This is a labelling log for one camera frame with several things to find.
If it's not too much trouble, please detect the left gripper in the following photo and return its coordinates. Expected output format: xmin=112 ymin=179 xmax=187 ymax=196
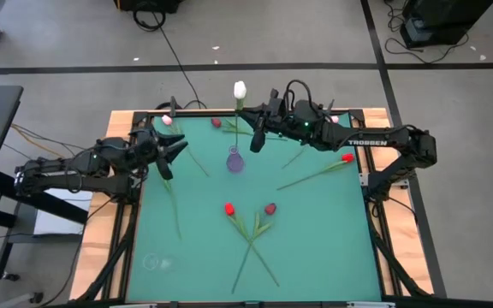
xmin=128 ymin=127 xmax=189 ymax=181

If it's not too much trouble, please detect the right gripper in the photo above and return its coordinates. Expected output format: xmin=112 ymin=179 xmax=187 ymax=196
xmin=237 ymin=88 xmax=294 ymax=154

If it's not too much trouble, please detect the pink tulip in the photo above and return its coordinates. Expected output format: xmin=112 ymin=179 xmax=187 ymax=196
xmin=281 ymin=115 xmax=341 ymax=170
xmin=161 ymin=114 xmax=210 ymax=178

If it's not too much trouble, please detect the dark red tulip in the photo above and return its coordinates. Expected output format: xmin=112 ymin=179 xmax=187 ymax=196
xmin=211 ymin=117 xmax=288 ymax=142
xmin=231 ymin=202 xmax=278 ymax=295

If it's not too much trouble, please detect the purple glass vase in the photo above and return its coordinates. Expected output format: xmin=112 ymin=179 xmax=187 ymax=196
xmin=225 ymin=145 xmax=246 ymax=175

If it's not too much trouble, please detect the clear glass vase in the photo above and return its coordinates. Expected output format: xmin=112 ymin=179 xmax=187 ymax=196
xmin=142 ymin=252 xmax=175 ymax=273

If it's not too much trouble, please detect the white board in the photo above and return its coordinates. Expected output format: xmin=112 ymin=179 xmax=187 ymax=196
xmin=33 ymin=187 xmax=94 ymax=237

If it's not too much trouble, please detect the green table mat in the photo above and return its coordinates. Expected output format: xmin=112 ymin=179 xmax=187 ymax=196
xmin=125 ymin=111 xmax=383 ymax=303

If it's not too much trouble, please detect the black equipment base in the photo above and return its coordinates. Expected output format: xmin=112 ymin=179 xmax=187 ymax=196
xmin=113 ymin=0 xmax=186 ymax=14

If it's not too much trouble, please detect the black equipment case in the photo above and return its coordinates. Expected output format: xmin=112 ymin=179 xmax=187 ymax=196
xmin=399 ymin=0 xmax=493 ymax=49

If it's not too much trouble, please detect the black aluminium rig frame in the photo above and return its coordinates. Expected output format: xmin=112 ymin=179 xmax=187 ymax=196
xmin=68 ymin=107 xmax=448 ymax=308

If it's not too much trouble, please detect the black floor cable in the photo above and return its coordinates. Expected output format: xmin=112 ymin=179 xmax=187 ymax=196
xmin=133 ymin=8 xmax=207 ymax=110

